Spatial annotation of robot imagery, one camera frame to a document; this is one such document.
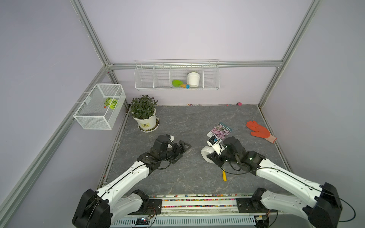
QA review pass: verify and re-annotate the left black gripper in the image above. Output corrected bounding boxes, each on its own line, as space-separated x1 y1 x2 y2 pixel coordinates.
159 140 191 163

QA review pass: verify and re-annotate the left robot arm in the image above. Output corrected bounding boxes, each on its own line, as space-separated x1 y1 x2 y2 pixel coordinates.
72 135 192 228

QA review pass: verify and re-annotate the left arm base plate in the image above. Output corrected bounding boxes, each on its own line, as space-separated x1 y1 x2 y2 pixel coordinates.
129 199 162 215

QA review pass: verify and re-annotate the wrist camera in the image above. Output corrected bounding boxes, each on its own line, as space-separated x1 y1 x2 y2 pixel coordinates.
207 135 224 155
165 135 175 150

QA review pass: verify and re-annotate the yellow handled screwdriver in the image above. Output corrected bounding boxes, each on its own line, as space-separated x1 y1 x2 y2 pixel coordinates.
222 170 227 181

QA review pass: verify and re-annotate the white empty pot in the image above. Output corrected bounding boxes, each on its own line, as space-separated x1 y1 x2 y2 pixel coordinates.
187 72 201 88

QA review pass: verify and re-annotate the green toy shovel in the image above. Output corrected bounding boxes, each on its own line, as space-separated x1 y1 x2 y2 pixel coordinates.
172 80 190 89

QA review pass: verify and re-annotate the green toy in basket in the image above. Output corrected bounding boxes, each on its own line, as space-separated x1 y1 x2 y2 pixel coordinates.
104 97 118 110

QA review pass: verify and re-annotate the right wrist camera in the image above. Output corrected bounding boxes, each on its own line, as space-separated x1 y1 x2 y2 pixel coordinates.
207 135 224 155

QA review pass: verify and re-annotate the white wire basket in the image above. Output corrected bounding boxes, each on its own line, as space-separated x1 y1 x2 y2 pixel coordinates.
73 84 126 130

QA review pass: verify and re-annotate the flower seed packet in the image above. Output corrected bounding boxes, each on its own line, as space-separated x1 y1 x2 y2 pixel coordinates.
207 122 232 143

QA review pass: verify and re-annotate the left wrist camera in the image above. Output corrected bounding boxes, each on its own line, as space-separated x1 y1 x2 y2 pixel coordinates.
165 135 175 150

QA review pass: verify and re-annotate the white square alarm clock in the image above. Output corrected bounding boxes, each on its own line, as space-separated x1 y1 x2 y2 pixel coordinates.
201 146 216 164

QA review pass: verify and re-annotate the potted green plant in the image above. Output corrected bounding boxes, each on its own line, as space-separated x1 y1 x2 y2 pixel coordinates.
130 95 158 132

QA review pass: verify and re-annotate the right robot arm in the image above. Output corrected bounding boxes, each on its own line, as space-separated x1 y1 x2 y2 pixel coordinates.
203 136 343 228

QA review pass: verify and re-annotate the white wire wall shelf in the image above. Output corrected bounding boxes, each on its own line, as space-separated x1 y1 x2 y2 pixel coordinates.
134 60 221 90

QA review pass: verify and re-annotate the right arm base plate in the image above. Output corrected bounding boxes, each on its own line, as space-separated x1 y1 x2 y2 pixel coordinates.
236 198 269 214

